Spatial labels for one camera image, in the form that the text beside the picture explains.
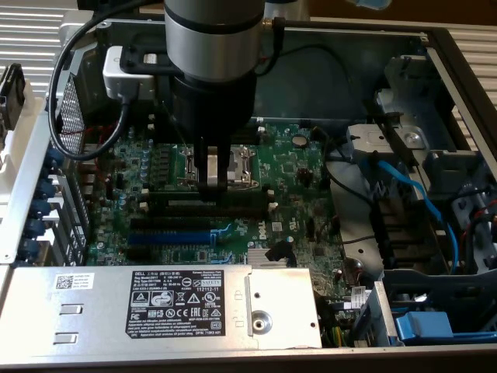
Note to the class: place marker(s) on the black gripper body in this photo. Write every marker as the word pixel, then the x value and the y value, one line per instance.
pixel 213 109

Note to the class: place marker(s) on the green RAM stick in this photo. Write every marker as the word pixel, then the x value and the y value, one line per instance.
pixel 174 198

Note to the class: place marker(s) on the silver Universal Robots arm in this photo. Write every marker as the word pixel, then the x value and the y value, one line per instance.
pixel 209 46

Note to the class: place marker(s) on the RAM slot white clips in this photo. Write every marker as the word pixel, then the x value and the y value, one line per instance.
pixel 163 122
pixel 163 134
pixel 146 192
pixel 233 213

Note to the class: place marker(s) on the silver CPU socket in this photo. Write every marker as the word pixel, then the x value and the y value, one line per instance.
pixel 244 167

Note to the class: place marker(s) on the thin socket locking lever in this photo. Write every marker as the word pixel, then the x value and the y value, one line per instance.
pixel 167 114

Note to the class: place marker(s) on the long black expansion slot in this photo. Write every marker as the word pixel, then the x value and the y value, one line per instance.
pixel 167 224

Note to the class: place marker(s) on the blue expansion slot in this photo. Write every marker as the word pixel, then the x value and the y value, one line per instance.
pixel 167 237

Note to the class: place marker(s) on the round coin battery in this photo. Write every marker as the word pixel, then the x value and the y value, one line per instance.
pixel 299 140

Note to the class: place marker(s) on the green Dell motherboard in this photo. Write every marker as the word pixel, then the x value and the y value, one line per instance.
pixel 295 182

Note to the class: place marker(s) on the silver finned chipset heatsink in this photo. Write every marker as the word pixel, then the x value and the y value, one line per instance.
pixel 258 257

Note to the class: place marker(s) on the short black expansion slot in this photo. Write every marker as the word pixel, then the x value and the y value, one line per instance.
pixel 137 253

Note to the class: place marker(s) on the open grey PC case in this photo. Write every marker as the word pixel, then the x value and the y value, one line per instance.
pixel 330 89

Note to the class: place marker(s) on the blue card retention clip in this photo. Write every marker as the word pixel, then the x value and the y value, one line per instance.
pixel 29 248
pixel 35 228
pixel 40 209
pixel 54 160
pixel 46 191

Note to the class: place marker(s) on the silver power supply unit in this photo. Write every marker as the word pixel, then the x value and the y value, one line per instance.
pixel 97 311

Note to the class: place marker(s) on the white parts rack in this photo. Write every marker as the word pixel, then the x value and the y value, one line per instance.
pixel 31 112

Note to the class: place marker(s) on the silver metal disk bay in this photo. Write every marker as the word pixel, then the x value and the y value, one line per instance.
pixel 411 105

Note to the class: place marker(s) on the black part on rack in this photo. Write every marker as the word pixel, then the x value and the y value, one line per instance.
pixel 13 93

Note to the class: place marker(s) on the black louvred shroud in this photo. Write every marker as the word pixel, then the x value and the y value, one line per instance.
pixel 400 233

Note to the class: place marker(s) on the dark grey disk bay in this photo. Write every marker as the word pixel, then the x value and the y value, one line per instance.
pixel 435 281

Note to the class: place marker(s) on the blue plastic disk caddy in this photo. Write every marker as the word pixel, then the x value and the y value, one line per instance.
pixel 427 324

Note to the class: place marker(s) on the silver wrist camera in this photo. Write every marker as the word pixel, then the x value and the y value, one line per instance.
pixel 116 77

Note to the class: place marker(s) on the silver bracket with knob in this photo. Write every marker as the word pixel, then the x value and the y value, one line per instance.
pixel 372 138

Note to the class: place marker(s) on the black plastic rail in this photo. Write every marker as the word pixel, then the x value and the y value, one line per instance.
pixel 404 145

